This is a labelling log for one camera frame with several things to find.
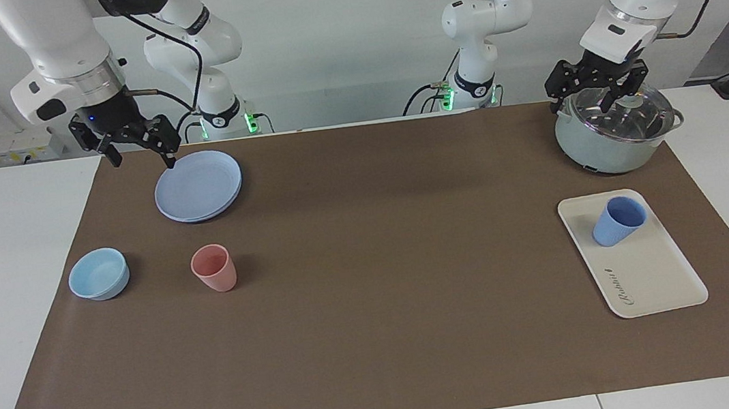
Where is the blue plastic cup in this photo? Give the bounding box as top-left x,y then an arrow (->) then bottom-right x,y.
589,193 -> 651,249

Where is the lavender blue plate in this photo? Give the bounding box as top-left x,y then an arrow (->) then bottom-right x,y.
150,147 -> 247,227

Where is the black base cable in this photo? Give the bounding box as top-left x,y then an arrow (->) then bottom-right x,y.
174,108 -> 203,144
396,50 -> 466,119

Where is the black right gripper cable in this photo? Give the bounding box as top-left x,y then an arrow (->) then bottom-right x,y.
113,4 -> 211,123

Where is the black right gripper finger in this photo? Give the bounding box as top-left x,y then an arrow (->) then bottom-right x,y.
68,115 -> 125,173
134,112 -> 186,173

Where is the white power strip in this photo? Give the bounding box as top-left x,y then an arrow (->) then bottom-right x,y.
0,125 -> 69,167

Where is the glass pot lid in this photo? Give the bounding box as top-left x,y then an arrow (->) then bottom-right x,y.
554,79 -> 679,152

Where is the pale green electric pot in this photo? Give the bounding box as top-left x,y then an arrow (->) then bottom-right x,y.
550,78 -> 689,181

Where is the cream rabbit print tray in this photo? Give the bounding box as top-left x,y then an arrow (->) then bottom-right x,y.
556,181 -> 711,326

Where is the pink plastic cup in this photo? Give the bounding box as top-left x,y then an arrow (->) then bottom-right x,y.
189,242 -> 239,296

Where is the light blue bowl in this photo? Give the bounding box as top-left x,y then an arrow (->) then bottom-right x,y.
65,245 -> 134,304

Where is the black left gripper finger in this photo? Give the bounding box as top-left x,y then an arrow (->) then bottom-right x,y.
599,59 -> 653,115
542,57 -> 591,117

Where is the brown paper table mat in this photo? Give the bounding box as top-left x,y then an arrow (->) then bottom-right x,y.
0,80 -> 729,409

